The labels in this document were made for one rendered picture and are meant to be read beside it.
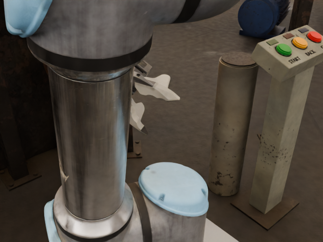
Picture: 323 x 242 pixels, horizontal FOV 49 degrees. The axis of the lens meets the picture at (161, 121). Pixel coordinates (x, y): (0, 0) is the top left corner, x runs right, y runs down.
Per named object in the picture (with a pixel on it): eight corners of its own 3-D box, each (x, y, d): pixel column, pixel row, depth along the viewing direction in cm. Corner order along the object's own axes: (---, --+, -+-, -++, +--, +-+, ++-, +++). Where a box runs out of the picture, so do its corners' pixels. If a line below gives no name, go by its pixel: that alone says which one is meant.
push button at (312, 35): (303, 37, 101) (306, 32, 99) (310, 34, 103) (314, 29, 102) (314, 45, 99) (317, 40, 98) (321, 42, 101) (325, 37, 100)
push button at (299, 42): (288, 43, 97) (291, 38, 95) (296, 40, 99) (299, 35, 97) (299, 52, 95) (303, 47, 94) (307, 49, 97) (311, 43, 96)
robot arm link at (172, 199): (217, 249, 62) (225, 189, 56) (143, 272, 58) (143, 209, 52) (187, 205, 72) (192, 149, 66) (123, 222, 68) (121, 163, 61)
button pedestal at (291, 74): (225, 207, 127) (248, 40, 94) (266, 178, 140) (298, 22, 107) (263, 235, 117) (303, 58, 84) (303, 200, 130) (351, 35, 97)
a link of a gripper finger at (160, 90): (188, 73, 70) (147, 66, 74) (175, 90, 66) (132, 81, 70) (189, 86, 72) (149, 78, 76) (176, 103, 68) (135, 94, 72)
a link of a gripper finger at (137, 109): (157, 121, 83) (141, 88, 79) (145, 137, 80) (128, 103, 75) (146, 121, 85) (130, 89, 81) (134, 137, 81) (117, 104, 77)
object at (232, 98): (201, 184, 137) (211, 57, 109) (222, 171, 144) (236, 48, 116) (225, 201, 129) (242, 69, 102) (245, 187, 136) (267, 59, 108)
